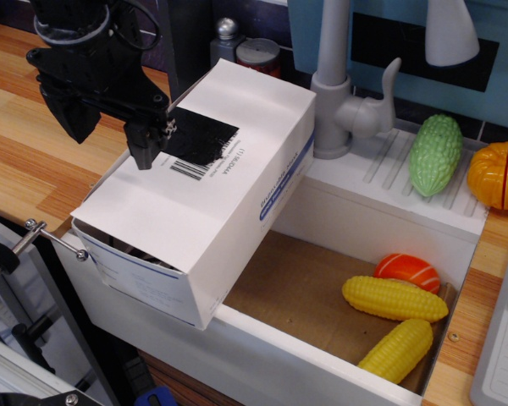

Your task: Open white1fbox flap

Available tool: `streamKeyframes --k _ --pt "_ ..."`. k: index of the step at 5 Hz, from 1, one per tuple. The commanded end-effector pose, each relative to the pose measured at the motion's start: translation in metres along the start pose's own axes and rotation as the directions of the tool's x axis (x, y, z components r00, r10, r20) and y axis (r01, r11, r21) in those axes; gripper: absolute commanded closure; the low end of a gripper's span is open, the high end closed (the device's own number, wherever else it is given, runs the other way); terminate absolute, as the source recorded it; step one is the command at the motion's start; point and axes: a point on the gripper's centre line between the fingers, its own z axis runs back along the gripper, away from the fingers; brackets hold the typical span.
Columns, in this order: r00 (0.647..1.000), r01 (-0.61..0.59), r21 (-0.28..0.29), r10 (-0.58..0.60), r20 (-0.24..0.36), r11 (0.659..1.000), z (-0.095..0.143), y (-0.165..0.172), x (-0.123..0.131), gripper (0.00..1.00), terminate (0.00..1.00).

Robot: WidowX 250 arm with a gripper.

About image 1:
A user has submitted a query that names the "grey bottle silver ball cap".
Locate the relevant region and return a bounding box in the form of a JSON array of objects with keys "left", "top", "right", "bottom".
[{"left": 210, "top": 17, "right": 246, "bottom": 67}]

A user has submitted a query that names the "white toy sink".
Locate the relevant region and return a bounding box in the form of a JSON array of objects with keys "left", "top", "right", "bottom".
[{"left": 58, "top": 123, "right": 488, "bottom": 405}]

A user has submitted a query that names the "yellow toy corn upper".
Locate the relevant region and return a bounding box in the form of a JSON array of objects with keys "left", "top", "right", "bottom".
[{"left": 341, "top": 276, "right": 449, "bottom": 323}]

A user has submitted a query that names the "metal table clamp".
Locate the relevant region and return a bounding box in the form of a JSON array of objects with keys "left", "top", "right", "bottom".
[{"left": 0, "top": 219, "right": 89, "bottom": 276}]

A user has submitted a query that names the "grey toy faucet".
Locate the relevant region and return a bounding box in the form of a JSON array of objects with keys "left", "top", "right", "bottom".
[{"left": 311, "top": 1, "right": 401, "bottom": 160}]

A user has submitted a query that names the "green toy bitter gourd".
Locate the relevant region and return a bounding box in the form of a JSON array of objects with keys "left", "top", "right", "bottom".
[{"left": 409, "top": 114, "right": 464, "bottom": 197}]

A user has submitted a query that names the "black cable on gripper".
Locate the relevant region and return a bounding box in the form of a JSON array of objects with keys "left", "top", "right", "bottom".
[{"left": 108, "top": 0, "right": 162, "bottom": 52}]

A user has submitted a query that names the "orange toy salmon sushi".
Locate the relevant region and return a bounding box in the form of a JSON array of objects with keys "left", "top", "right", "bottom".
[{"left": 373, "top": 253, "right": 441, "bottom": 294}]

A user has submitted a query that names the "yellow toy corn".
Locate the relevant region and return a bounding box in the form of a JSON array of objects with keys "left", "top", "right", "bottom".
[
  {"left": 341, "top": 276, "right": 449, "bottom": 323},
  {"left": 357, "top": 319, "right": 433, "bottom": 384}
]

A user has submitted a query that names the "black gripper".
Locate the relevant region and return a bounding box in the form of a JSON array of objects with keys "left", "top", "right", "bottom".
[{"left": 27, "top": 25, "right": 177, "bottom": 170}]

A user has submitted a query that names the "yellow toy corn lower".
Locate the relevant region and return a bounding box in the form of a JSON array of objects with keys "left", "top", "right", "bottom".
[{"left": 357, "top": 319, "right": 433, "bottom": 384}]

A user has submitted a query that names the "white cardboard mask box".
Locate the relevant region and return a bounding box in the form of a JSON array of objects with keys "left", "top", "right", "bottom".
[{"left": 72, "top": 60, "right": 315, "bottom": 329}]

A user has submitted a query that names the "white cone object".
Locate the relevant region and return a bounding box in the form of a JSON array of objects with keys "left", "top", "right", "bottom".
[{"left": 425, "top": 0, "right": 480, "bottom": 68}]

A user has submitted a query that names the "blue backsplash panel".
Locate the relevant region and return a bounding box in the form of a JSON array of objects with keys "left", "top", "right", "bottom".
[{"left": 286, "top": 0, "right": 508, "bottom": 127}]

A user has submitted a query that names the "red can grey lid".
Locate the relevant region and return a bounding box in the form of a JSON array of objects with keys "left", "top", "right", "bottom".
[{"left": 236, "top": 38, "right": 281, "bottom": 78}]

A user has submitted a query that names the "orange toy pumpkin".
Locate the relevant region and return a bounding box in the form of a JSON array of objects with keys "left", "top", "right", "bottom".
[{"left": 467, "top": 141, "right": 508, "bottom": 210}]

